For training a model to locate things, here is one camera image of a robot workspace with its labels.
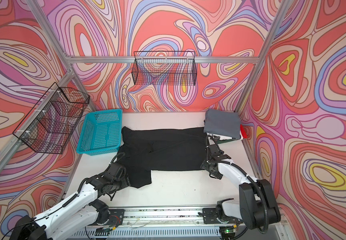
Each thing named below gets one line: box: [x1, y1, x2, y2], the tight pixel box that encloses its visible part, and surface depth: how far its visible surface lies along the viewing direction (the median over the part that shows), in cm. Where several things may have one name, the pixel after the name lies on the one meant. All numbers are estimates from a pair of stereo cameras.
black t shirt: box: [118, 126, 208, 189], surface depth 102 cm
